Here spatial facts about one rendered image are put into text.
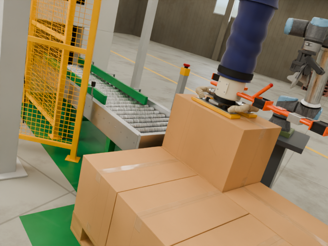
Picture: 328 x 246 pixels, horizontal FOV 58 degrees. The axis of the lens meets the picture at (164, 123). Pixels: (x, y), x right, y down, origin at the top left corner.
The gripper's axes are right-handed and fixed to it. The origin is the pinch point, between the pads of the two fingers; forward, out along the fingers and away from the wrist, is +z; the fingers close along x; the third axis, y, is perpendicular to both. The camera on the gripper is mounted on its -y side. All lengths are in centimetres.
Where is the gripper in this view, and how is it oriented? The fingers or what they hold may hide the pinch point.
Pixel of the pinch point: (298, 89)
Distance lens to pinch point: 176.3
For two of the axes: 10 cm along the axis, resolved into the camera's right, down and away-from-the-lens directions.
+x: -7.5, 0.4, -6.6
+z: -2.4, 9.2, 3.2
